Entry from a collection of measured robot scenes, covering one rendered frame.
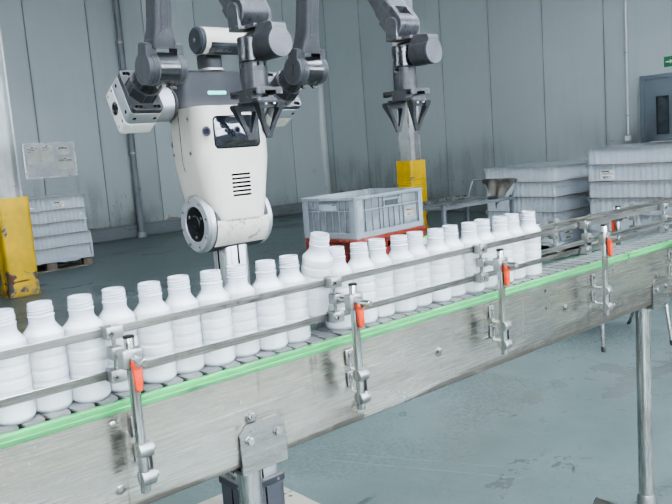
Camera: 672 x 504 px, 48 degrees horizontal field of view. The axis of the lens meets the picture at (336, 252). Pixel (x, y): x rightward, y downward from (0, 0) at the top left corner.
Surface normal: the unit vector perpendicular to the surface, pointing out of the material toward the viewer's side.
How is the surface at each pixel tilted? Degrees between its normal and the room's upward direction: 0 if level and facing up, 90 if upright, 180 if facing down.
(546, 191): 89
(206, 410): 90
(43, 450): 90
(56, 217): 90
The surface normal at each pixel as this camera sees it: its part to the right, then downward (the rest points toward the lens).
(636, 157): -0.72, 0.14
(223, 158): 0.66, 0.05
